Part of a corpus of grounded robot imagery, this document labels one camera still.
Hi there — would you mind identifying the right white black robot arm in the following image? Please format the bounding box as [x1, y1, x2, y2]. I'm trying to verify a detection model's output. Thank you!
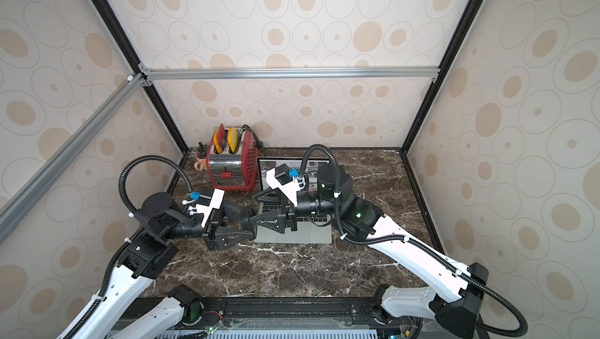
[252, 144, 528, 338]

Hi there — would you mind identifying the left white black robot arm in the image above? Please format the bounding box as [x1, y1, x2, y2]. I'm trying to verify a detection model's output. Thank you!
[60, 155, 256, 338]

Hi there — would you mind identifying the silver open laptop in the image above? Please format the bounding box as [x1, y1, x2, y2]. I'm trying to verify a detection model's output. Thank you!
[255, 157, 332, 245]

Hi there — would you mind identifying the red chrome toaster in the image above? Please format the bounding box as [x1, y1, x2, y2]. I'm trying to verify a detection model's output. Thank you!
[207, 125, 262, 192]

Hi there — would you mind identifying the yellow toy toast slice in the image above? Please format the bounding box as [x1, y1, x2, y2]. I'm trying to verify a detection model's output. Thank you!
[227, 127, 242, 154]

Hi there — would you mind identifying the red toy toast slice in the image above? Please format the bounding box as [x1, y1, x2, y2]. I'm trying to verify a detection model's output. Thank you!
[212, 124, 226, 154]

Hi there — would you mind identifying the horizontal silver aluminium bar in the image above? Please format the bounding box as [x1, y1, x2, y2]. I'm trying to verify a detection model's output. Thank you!
[144, 67, 440, 81]

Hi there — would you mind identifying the diagonal silver aluminium bar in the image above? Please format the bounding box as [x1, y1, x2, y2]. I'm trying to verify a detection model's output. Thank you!
[1, 73, 144, 241]

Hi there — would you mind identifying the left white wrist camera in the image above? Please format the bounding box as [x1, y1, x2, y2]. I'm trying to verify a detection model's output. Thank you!
[181, 188, 225, 228]

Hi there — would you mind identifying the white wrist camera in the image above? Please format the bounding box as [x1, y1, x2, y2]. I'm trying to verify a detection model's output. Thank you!
[266, 164, 305, 206]
[181, 188, 225, 228]

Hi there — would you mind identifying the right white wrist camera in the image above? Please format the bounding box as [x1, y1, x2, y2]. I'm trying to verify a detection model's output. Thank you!
[266, 164, 305, 206]

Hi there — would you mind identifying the black toaster power cable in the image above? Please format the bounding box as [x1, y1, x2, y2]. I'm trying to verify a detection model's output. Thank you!
[241, 124, 266, 151]

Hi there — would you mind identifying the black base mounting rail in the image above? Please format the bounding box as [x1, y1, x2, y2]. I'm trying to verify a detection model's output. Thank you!
[85, 295, 491, 339]

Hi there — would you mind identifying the left black frame post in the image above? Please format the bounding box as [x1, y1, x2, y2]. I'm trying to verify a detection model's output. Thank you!
[91, 0, 188, 153]

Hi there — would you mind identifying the black frame post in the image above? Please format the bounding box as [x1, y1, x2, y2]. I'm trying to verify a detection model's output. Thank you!
[91, 0, 188, 153]
[401, 0, 484, 156]

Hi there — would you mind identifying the right black frame post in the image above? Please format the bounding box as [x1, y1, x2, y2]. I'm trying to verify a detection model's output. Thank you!
[401, 0, 484, 156]

